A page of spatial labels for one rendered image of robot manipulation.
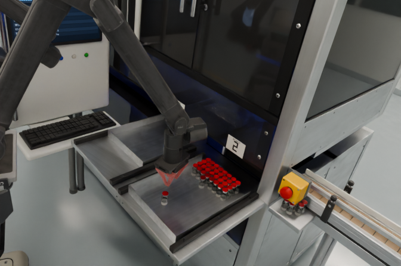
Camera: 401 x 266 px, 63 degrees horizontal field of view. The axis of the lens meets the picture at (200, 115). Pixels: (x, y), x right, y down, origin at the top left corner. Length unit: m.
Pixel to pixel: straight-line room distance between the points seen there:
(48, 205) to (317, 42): 1.97
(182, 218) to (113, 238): 1.13
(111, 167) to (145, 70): 0.58
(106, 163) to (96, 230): 0.99
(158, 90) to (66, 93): 0.92
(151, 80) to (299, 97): 0.45
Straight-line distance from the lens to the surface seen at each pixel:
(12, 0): 1.13
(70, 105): 1.73
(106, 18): 0.69
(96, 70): 1.71
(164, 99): 0.85
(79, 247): 2.17
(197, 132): 0.97
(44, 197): 2.49
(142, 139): 1.43
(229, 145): 1.25
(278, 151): 1.11
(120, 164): 1.30
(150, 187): 1.20
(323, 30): 0.96
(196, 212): 1.14
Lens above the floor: 1.69
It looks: 29 degrees down
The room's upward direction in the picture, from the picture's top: 10 degrees clockwise
